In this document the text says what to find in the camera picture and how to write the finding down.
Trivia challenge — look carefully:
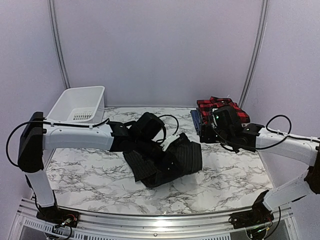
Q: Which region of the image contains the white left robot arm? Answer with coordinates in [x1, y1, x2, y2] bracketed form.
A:
[17, 112, 165, 223]

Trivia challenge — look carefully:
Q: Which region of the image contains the aluminium wall post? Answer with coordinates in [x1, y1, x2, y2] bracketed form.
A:
[47, 0, 71, 89]
[239, 0, 269, 108]

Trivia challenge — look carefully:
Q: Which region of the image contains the black pinstripe long sleeve shirt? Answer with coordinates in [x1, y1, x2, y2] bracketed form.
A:
[123, 133, 203, 188]

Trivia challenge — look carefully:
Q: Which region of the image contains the white plastic bin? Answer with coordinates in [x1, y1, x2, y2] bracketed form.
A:
[47, 86, 105, 124]

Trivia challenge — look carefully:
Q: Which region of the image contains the red black plaid shirt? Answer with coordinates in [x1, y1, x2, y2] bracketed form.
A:
[196, 96, 251, 125]

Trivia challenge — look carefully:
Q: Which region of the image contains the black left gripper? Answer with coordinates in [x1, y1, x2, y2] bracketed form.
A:
[134, 135, 184, 173]

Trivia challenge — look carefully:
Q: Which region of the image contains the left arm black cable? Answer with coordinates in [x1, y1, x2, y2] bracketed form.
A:
[5, 114, 180, 170]

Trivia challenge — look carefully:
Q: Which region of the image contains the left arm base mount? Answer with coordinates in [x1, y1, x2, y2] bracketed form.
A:
[36, 207, 80, 228]

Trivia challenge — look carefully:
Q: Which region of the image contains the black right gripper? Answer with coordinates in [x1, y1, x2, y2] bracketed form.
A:
[198, 125, 234, 148]

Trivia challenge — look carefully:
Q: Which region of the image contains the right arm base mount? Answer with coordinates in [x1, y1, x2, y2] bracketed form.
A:
[228, 209, 275, 229]

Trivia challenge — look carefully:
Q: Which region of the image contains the right aluminium wall post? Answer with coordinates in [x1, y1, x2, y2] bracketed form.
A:
[239, 0, 269, 108]

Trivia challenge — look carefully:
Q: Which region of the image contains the blue folded shirt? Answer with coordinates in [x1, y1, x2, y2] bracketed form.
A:
[190, 109, 202, 136]

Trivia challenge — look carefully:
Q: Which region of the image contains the aluminium front rail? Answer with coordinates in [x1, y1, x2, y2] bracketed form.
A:
[8, 198, 299, 240]

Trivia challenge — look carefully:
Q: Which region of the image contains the left aluminium wall post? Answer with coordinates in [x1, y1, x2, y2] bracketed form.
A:
[47, 0, 71, 89]

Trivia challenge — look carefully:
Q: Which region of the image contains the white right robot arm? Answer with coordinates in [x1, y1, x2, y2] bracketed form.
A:
[191, 106, 320, 224]

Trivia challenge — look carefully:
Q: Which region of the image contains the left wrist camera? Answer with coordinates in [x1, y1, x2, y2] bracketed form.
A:
[160, 134, 180, 152]

